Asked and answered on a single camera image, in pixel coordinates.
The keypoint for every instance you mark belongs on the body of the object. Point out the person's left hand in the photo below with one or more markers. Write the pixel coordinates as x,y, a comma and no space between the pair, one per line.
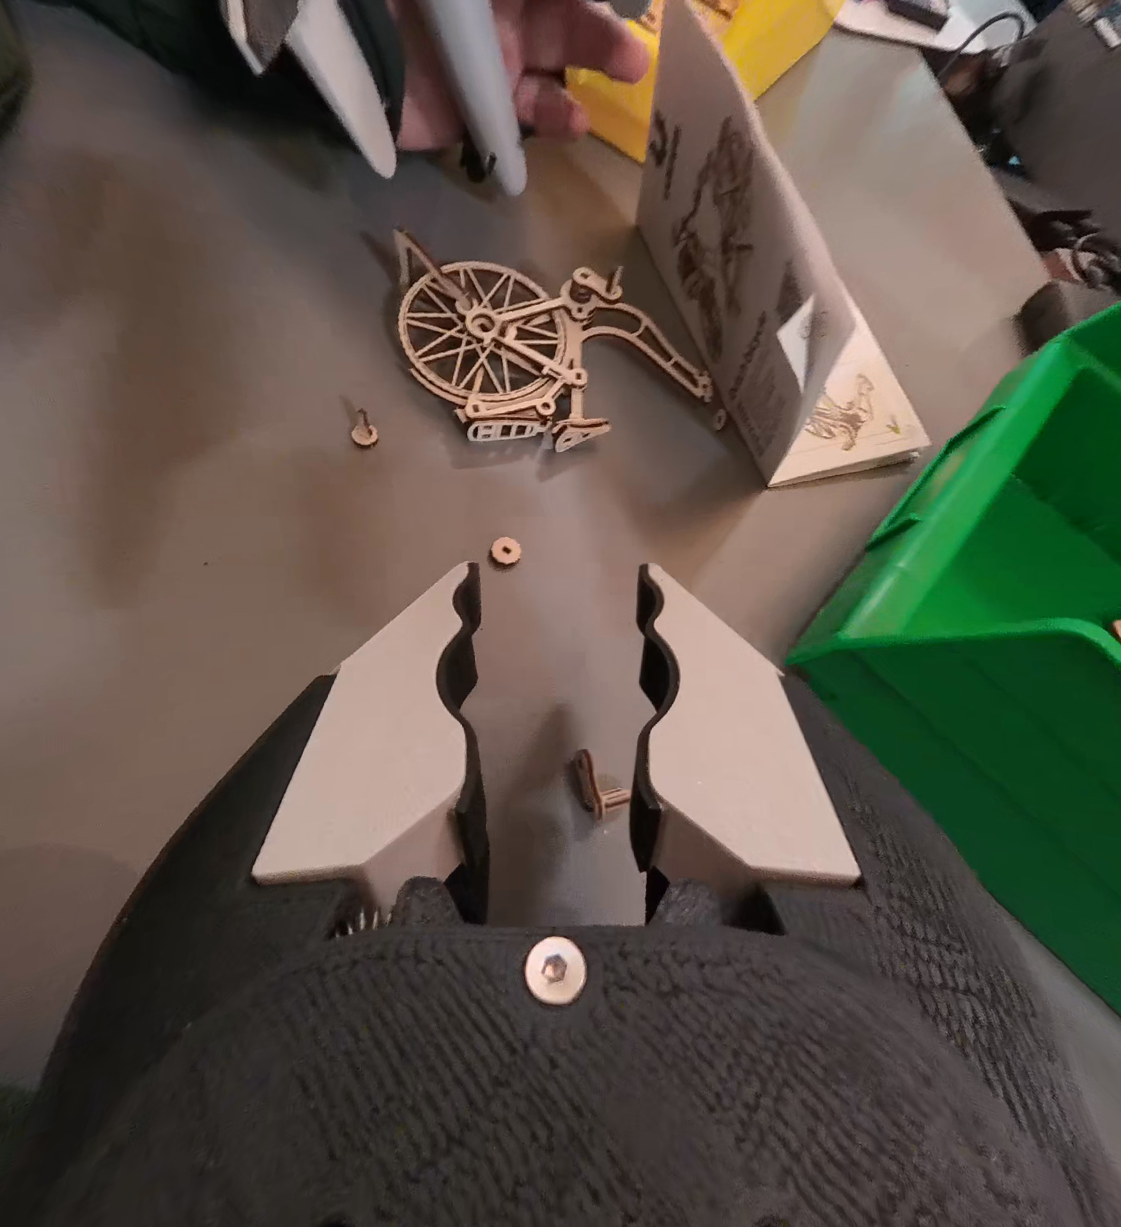
570,48

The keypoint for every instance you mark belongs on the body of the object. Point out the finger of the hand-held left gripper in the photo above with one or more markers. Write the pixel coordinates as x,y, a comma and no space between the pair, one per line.
331,77
484,96

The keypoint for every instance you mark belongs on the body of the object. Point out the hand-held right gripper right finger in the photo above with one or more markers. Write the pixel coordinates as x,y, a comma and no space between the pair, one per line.
743,767

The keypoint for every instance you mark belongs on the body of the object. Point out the wooden bicycle model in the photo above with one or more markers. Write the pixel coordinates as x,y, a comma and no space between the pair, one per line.
494,336

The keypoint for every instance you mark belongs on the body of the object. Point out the small wooden bracket piece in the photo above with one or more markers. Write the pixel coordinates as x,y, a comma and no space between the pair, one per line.
592,779

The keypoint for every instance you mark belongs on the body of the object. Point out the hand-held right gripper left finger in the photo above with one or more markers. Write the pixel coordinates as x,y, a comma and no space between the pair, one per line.
378,767

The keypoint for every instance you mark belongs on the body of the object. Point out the small wooden washer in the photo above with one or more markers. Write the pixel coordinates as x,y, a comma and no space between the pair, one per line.
506,551

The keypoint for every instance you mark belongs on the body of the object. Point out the yellow box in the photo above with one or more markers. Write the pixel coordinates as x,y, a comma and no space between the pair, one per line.
618,106

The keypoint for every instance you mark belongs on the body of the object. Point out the dark chair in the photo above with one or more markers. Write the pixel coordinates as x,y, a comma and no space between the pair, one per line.
1088,115

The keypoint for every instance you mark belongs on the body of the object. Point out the grey desk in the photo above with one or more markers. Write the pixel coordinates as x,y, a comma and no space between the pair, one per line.
188,383

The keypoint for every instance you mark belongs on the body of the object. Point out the green plastic bin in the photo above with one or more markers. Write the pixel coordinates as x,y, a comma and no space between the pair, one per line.
1002,623

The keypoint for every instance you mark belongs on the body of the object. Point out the small wooden peg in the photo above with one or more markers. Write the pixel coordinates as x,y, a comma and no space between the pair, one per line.
364,430

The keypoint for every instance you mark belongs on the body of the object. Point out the grey instruction booklet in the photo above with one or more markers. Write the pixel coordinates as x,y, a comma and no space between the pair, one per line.
734,288

